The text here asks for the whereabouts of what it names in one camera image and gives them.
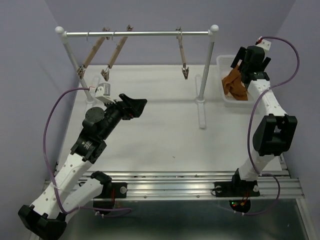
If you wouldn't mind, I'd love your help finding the far left beige hanger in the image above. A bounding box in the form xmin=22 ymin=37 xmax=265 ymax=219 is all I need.
xmin=76 ymin=36 xmax=110 ymax=82

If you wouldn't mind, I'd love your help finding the beige cloth in basket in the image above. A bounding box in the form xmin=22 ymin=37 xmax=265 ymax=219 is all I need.
xmin=225 ymin=93 xmax=234 ymax=99

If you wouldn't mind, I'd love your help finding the white metal clothes rack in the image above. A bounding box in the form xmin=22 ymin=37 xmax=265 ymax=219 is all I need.
xmin=55 ymin=24 xmax=219 ymax=129

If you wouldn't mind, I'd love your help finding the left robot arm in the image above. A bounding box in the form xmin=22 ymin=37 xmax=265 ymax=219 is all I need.
xmin=18 ymin=93 xmax=148 ymax=240

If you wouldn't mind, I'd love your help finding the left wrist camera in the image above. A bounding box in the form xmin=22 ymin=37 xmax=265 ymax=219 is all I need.
xmin=89 ymin=83 xmax=114 ymax=104

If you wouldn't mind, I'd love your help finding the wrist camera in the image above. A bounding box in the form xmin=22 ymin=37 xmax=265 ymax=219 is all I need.
xmin=255 ymin=36 xmax=272 ymax=52
xmin=89 ymin=83 xmax=114 ymax=104

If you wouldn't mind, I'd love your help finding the white plastic basket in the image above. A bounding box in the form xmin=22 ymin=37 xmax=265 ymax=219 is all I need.
xmin=216 ymin=54 xmax=254 ymax=108

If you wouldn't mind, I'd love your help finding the beige clip hanger with underwear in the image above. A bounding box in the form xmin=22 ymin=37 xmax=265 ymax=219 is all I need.
xmin=176 ymin=27 xmax=189 ymax=80

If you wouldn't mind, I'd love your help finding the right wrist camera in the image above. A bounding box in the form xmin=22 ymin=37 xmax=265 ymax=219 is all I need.
xmin=255 ymin=36 xmax=272 ymax=52

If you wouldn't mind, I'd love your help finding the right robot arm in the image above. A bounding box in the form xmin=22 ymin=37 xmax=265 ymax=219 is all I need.
xmin=230 ymin=45 xmax=298 ymax=195

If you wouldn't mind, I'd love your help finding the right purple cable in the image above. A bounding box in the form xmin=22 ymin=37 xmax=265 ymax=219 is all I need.
xmin=233 ymin=36 xmax=300 ymax=216

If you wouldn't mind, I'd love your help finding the brown underwear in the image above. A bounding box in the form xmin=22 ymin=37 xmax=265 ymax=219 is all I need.
xmin=221 ymin=65 xmax=248 ymax=101

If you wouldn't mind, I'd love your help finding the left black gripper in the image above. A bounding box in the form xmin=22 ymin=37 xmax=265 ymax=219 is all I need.
xmin=100 ymin=93 xmax=147 ymax=140

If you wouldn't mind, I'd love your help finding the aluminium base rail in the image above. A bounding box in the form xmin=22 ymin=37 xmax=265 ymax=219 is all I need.
xmin=44 ymin=170 xmax=306 ymax=201

